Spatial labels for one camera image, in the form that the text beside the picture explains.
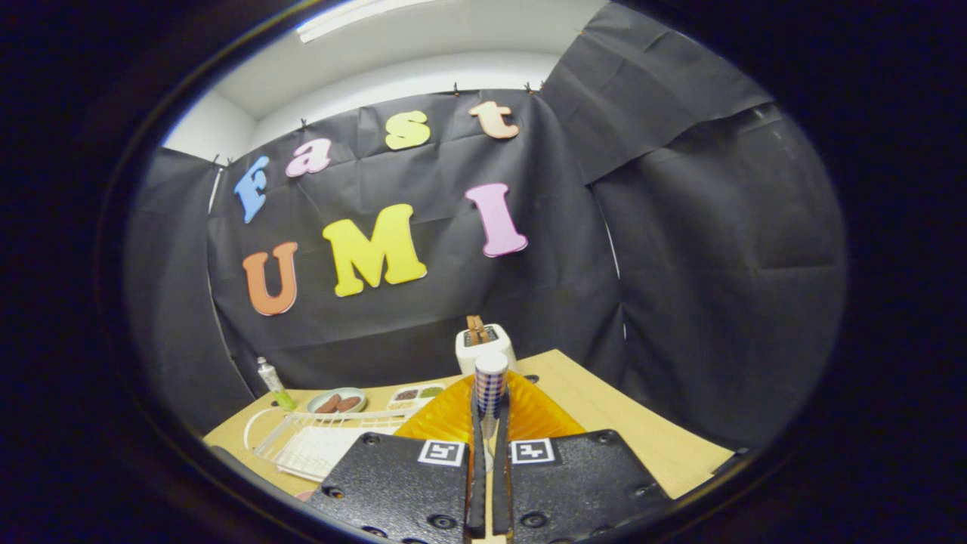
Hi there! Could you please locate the white toaster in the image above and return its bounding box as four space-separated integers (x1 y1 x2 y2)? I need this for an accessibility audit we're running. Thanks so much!
455 323 519 376

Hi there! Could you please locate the green liquid bottle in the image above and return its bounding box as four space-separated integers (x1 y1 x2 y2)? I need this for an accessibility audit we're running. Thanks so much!
256 357 298 412

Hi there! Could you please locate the pale green plate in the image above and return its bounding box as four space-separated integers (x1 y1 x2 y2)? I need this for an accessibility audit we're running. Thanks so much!
307 388 368 416

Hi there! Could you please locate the blue checkered handle spoon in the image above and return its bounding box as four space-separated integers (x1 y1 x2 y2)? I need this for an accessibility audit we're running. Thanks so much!
474 351 510 473

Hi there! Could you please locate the white ribbed drain mat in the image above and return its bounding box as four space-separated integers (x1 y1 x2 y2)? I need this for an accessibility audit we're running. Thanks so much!
273 425 401 481

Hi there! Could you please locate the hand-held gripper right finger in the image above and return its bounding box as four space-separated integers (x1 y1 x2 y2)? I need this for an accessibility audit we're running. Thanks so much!
491 370 675 544

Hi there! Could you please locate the black backdrop cloth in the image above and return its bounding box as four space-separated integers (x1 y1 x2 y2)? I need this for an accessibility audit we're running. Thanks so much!
125 0 847 454

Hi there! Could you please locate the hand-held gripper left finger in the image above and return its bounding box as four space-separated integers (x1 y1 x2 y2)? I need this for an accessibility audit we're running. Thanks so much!
306 372 489 544

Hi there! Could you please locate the white divided tray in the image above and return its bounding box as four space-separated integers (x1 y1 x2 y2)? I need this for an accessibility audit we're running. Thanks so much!
387 383 446 413

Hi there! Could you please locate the white wire dish rack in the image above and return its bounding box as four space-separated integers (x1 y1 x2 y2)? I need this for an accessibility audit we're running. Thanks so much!
243 406 424 484

